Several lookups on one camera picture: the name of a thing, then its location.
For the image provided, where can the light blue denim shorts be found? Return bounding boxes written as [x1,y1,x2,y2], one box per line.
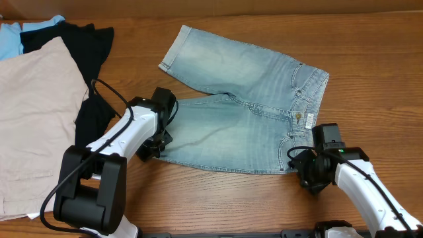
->
[159,26,329,175]

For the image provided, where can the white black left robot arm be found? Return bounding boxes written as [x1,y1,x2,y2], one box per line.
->
[53,87,178,237]

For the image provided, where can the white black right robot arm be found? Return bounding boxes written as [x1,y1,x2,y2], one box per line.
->
[288,123,422,237]

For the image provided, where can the black garment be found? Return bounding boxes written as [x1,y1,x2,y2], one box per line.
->
[20,21,118,147]

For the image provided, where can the beige shorts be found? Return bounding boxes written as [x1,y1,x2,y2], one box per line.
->
[1,37,89,220]

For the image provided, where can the light blue shirt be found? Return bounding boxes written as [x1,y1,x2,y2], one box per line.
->
[1,15,65,60]

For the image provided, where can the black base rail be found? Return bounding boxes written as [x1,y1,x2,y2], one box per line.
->
[141,229,314,238]

